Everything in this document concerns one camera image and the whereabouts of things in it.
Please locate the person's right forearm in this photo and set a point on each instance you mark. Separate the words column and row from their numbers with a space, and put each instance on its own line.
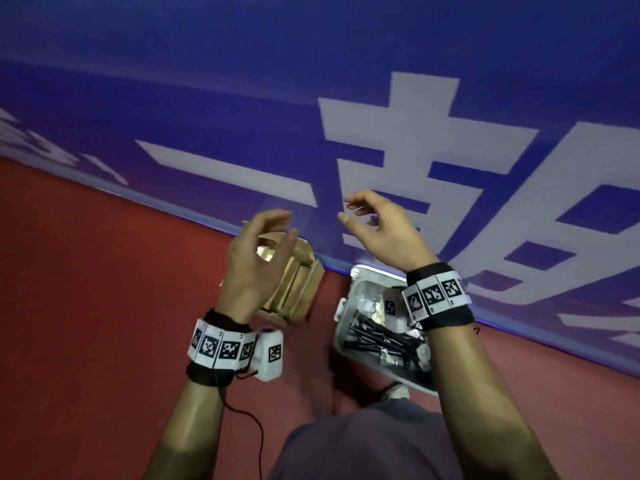
column 480, row 409

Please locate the person's left forearm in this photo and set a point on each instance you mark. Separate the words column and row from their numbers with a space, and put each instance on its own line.
column 185, row 434

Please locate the large torn cardboard box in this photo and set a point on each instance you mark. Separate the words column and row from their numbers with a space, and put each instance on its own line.
column 312, row 279

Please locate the blue printed barrier board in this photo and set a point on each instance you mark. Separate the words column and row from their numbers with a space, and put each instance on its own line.
column 150, row 69

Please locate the person's right shoe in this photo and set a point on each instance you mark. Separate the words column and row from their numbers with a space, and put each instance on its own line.
column 395, row 392

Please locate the person's left hand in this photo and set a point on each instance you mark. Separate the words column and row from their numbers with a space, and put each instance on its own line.
column 245, row 279

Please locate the long brown cardboard box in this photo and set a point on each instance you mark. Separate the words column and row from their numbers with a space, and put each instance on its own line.
column 302, row 294
column 265, row 253
column 287, row 289

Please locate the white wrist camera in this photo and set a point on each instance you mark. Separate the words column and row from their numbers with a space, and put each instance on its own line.
column 270, row 354
column 392, row 307

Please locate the black wristband with marker tiles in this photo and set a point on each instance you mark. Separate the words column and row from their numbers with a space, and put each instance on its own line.
column 435, row 294
column 220, row 347

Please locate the person's right hand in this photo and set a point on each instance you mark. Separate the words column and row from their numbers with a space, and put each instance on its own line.
column 400, row 239

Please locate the clear plastic storage bin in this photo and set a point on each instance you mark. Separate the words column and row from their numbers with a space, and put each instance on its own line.
column 362, row 282

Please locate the person's pale shirt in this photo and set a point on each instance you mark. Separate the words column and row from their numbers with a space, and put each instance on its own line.
column 365, row 444

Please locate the shuttlecocks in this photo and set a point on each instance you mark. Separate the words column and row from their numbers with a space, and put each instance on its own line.
column 422, row 352

